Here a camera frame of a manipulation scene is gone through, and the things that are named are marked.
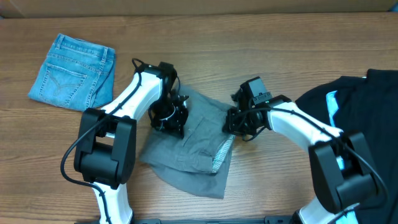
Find grey cotton shorts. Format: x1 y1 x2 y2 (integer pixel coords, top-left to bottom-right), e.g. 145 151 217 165
139 86 234 198

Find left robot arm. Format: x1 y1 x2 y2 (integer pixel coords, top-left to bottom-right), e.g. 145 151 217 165
71 59 188 223

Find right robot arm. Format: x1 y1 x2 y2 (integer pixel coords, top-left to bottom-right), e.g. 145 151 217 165
223 77 388 223

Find light blue garment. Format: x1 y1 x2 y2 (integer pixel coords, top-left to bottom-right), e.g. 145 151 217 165
326 91 358 224

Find folded blue denim jeans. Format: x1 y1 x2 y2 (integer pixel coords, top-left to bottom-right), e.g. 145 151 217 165
28 34 116 111

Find black garment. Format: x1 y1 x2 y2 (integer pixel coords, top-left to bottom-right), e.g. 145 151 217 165
296 69 397 223

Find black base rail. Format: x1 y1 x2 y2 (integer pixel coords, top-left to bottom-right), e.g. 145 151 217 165
134 215 296 224

